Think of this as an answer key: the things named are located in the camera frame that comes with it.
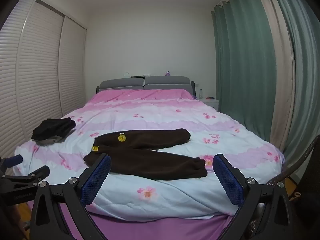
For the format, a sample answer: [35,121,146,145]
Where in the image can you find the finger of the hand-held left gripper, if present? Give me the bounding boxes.
[0,155,24,174]
[2,165,50,186]

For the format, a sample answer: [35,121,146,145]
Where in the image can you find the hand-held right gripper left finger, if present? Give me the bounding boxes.
[29,153,112,240]

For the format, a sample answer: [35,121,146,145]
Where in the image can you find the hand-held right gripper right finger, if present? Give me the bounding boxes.
[212,153,299,240]

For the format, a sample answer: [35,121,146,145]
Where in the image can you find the dark brown pants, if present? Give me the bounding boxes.
[84,128,208,181]

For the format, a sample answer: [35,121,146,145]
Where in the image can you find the grey folded garment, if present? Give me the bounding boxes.
[37,136,63,146]

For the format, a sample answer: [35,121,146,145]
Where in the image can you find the black folded clothes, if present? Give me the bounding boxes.
[31,118,76,141]

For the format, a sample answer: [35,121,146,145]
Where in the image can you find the white nightstand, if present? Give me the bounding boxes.
[200,97,220,112]

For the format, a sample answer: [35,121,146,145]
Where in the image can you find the white louvred wardrobe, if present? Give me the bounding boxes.
[0,0,87,160]

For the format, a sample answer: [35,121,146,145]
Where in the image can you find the pink floral quilt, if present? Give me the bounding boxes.
[14,89,285,215]

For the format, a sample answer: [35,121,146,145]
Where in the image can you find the grey padded headboard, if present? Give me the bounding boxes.
[96,76,196,99]

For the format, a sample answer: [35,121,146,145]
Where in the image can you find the pale green sheer curtain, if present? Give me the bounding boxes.
[262,0,320,165]

